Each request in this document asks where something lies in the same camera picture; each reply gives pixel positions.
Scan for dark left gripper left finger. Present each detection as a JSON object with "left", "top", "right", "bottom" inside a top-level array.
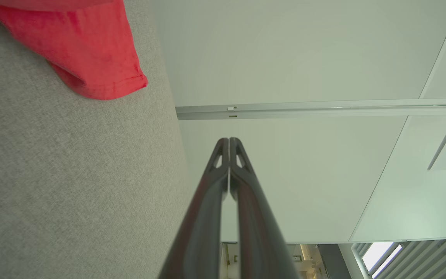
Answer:
[{"left": 158, "top": 138, "right": 230, "bottom": 279}]

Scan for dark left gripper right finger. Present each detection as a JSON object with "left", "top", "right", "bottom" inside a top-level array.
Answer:
[{"left": 229, "top": 138, "right": 299, "bottom": 279}]

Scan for red white-trimmed basketball jersey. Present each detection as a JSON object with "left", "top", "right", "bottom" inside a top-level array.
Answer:
[{"left": 0, "top": 0, "right": 148, "bottom": 101}]

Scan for window with slatted blinds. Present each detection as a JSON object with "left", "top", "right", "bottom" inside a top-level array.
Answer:
[{"left": 350, "top": 228, "right": 446, "bottom": 279}]

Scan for grey fabric sofa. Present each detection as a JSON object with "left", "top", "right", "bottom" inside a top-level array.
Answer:
[{"left": 0, "top": 0, "right": 193, "bottom": 279}]

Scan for silver metal wall rail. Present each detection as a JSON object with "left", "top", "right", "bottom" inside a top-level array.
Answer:
[{"left": 176, "top": 98, "right": 446, "bottom": 121}]

